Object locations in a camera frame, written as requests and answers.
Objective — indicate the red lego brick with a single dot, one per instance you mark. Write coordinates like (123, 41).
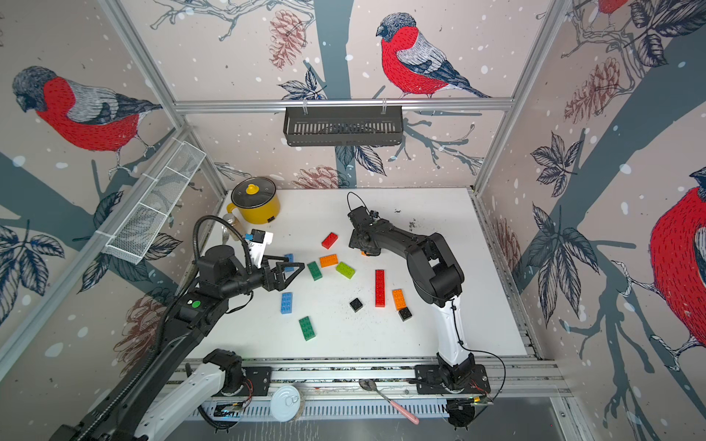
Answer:
(379, 299)
(329, 241)
(379, 279)

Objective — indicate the orange lego brick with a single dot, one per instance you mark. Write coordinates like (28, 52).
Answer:
(398, 299)
(328, 260)

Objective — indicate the lime green lego brick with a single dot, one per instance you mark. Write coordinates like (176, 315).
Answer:
(345, 270)

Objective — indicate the orange lego brick centre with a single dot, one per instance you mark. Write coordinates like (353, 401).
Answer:
(328, 260)

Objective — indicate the orange lego brick front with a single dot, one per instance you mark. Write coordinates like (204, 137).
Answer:
(398, 299)

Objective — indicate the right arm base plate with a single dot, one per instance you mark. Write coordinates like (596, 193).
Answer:
(432, 379)

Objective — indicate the dark green lego brick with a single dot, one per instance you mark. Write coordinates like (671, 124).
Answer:
(307, 328)
(315, 271)

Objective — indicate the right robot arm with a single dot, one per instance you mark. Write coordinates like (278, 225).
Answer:
(437, 278)

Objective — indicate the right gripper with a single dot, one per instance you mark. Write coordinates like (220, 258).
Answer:
(355, 240)

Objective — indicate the red lego brick back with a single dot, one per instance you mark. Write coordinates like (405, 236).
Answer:
(329, 241)

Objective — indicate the blue lego brick upper left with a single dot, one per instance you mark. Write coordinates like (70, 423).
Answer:
(289, 258)

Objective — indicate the blue lego brick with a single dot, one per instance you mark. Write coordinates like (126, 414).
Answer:
(289, 258)
(286, 303)

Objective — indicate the black lego brick attached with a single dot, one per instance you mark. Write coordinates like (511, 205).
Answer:
(404, 314)

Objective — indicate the black wire shelf basket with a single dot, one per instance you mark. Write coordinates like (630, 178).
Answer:
(343, 126)

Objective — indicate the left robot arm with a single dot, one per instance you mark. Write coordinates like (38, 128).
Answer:
(132, 411)

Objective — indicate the black small lego brick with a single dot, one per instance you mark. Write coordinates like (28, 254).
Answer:
(356, 305)

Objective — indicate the white wire wall basket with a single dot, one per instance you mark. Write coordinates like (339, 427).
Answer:
(165, 185)

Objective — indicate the dark green lego brick front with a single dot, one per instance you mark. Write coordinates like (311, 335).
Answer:
(307, 328)

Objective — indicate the white round lid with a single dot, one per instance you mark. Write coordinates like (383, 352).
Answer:
(286, 404)

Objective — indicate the blue lego brick lower left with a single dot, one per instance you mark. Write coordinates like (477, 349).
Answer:
(286, 303)

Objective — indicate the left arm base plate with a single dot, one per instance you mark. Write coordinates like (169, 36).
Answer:
(247, 382)

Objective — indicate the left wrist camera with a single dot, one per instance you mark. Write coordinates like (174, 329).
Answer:
(257, 241)

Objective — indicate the small glass jar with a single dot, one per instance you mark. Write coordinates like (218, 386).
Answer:
(233, 221)

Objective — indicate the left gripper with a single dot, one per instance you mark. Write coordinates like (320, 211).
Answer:
(278, 283)

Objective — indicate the yellow pot with lid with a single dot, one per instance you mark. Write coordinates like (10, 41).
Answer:
(256, 199)

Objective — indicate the pink handled spoon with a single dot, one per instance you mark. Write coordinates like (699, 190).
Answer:
(371, 385)

